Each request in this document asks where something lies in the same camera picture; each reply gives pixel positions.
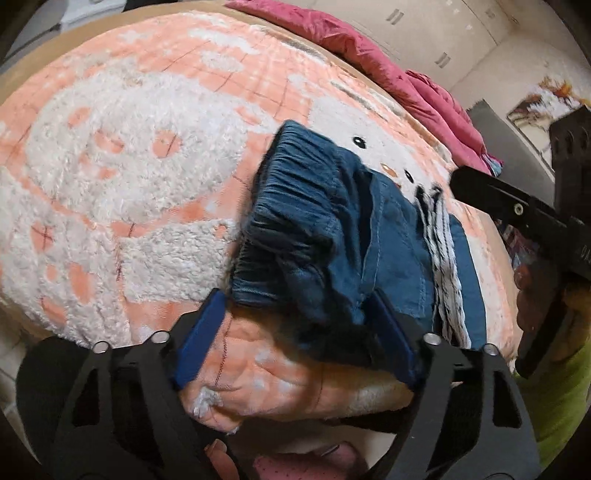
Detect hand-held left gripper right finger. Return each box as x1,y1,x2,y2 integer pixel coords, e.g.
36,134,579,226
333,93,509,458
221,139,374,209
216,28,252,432
369,288,541,480

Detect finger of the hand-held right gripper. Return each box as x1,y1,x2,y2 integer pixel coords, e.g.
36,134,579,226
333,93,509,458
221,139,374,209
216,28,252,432
449,167,571,252

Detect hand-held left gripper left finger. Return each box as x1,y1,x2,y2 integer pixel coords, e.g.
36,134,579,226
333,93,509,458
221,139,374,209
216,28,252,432
48,288,229,480

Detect blue pants with lace trim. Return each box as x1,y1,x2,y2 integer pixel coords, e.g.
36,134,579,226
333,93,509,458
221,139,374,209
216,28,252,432
231,120,489,370

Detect person's foot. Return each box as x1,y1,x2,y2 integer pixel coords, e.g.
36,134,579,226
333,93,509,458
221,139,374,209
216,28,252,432
205,438,247,480

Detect pink slipper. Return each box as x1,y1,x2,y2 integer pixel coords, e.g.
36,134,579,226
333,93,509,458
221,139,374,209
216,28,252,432
254,440,365,480

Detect white wardrobe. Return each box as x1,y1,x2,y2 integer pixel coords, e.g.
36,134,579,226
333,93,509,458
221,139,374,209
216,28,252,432
291,0,525,93

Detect orange and white fleece blanket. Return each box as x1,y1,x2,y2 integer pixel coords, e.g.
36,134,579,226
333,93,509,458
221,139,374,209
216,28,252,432
0,11,515,435

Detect person's green clothing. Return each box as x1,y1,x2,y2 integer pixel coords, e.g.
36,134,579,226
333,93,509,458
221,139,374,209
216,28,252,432
517,342,591,469

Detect pink duvet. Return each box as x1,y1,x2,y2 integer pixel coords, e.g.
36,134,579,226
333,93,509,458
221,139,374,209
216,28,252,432
226,0,502,175

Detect floral wall painting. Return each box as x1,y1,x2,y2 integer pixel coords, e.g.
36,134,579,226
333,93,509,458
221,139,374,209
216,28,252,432
507,76,587,154

